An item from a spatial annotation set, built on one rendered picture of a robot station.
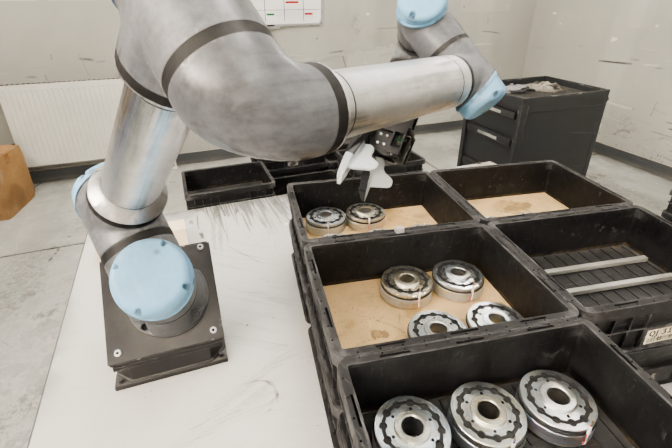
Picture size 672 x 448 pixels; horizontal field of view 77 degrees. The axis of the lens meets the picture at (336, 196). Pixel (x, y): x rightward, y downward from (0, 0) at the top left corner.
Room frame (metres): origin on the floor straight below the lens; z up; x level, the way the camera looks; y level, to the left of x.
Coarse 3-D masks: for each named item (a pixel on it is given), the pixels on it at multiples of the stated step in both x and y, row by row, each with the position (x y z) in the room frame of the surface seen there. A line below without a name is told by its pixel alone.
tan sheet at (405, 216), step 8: (392, 208) 1.05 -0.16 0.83; (400, 208) 1.05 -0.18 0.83; (408, 208) 1.05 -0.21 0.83; (416, 208) 1.05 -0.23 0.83; (392, 216) 1.00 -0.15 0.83; (400, 216) 1.00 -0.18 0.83; (408, 216) 1.00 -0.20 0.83; (416, 216) 1.00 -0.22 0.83; (424, 216) 1.00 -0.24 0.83; (304, 224) 0.96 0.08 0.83; (384, 224) 0.96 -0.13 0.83; (392, 224) 0.96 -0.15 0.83; (400, 224) 0.96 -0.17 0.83; (408, 224) 0.96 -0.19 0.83; (432, 224) 0.96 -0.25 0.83; (344, 232) 0.92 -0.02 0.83; (352, 232) 0.92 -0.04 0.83; (360, 232) 0.92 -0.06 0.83
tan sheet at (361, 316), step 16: (336, 288) 0.70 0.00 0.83; (352, 288) 0.70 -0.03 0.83; (368, 288) 0.70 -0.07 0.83; (336, 304) 0.65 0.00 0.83; (352, 304) 0.65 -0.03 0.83; (368, 304) 0.65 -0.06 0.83; (384, 304) 0.65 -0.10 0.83; (432, 304) 0.65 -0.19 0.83; (448, 304) 0.65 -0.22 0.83; (464, 304) 0.65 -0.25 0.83; (336, 320) 0.60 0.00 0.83; (352, 320) 0.60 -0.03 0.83; (368, 320) 0.60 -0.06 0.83; (384, 320) 0.60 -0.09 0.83; (400, 320) 0.60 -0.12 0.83; (464, 320) 0.60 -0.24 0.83; (352, 336) 0.56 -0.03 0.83; (368, 336) 0.56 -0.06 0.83; (384, 336) 0.56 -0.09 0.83; (400, 336) 0.56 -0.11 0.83
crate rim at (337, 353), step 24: (336, 240) 0.72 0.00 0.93; (360, 240) 0.72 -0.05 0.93; (312, 264) 0.66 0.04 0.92; (528, 264) 0.64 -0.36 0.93; (312, 288) 0.60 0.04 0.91; (552, 288) 0.57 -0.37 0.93; (576, 312) 0.51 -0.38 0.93; (336, 336) 0.46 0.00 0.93; (432, 336) 0.46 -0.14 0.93; (456, 336) 0.46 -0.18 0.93; (336, 360) 0.43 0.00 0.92
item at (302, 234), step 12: (324, 180) 1.02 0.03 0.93; (336, 180) 1.02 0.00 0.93; (348, 180) 1.03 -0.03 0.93; (360, 180) 1.03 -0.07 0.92; (432, 180) 1.03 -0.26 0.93; (288, 192) 0.95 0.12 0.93; (444, 192) 0.95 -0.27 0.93; (456, 204) 0.89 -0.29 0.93; (300, 216) 0.82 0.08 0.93; (468, 216) 0.83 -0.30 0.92; (300, 228) 0.77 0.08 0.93; (408, 228) 0.77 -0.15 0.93; (420, 228) 0.77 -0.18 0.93; (300, 240) 0.74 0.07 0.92; (312, 240) 0.72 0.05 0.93; (324, 240) 0.72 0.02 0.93
